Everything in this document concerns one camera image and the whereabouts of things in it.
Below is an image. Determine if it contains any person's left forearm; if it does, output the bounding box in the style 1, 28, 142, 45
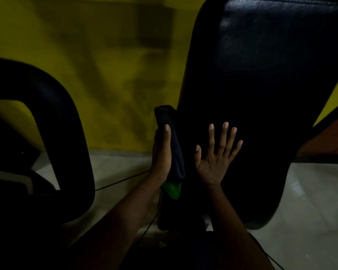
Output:
70, 171, 164, 270

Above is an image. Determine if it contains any person's left hand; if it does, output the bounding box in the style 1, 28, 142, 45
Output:
149, 123, 173, 184

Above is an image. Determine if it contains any dark grey green cloth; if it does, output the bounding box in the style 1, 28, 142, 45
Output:
154, 105, 186, 200

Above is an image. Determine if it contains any person's right hand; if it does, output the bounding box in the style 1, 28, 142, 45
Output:
194, 122, 244, 188

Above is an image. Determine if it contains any brown wooden door panel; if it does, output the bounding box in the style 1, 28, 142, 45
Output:
296, 109, 338, 164

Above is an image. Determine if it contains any person's right forearm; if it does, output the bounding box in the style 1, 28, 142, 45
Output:
205, 182, 275, 270

